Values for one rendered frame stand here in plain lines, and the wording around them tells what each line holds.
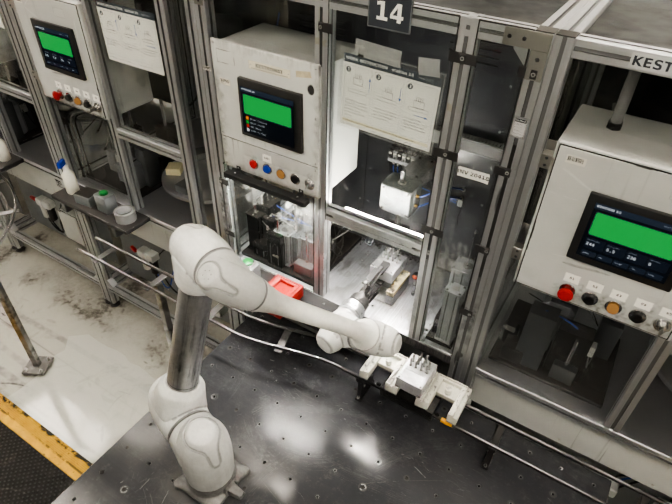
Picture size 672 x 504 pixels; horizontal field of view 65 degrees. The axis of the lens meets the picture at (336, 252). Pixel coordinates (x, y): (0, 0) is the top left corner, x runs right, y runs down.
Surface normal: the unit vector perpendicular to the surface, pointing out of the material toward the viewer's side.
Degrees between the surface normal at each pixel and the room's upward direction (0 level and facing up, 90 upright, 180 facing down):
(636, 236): 90
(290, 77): 90
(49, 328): 0
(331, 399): 0
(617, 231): 90
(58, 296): 0
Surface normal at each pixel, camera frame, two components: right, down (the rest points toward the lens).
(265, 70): -0.53, 0.52
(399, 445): 0.03, -0.77
